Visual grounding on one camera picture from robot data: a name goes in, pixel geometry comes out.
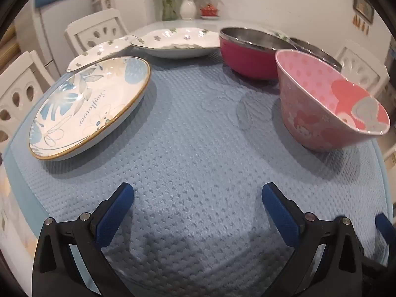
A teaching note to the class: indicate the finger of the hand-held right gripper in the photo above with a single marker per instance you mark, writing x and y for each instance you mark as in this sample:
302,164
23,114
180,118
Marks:
385,227

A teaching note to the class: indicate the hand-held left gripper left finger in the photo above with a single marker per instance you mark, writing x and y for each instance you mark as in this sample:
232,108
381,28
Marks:
116,210

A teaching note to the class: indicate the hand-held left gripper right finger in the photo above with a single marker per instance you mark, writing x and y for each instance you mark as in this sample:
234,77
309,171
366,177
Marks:
278,210

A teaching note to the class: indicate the pink cartoon bowl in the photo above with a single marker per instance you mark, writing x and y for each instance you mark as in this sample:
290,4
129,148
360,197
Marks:
309,123

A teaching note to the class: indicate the light blue waffle mat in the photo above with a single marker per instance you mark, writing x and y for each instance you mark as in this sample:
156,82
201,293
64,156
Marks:
198,148

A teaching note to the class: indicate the blue floral gold-rimmed plate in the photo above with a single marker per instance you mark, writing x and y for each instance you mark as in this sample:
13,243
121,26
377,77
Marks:
86,108

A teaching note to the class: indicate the pink steel bowl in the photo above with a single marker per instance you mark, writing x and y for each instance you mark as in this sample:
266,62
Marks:
247,58

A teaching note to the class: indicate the small white green-flower plate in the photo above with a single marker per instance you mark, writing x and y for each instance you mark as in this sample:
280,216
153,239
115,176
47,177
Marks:
99,52

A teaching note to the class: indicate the white wooden chair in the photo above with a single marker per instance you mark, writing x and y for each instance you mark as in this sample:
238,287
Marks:
92,27
18,77
365,68

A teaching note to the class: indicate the blue steel bowl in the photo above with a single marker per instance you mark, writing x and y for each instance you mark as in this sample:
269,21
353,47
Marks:
315,52

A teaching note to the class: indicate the large white green-flower plate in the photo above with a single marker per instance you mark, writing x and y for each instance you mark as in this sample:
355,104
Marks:
173,38

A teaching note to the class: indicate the white refrigerator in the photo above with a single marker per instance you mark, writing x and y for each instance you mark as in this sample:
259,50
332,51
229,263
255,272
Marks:
52,37

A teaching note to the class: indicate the white ceramic vase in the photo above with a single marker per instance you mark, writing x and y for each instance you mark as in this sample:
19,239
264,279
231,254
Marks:
188,9

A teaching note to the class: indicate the framed wall picture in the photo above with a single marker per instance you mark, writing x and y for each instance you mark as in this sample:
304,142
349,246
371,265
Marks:
363,6

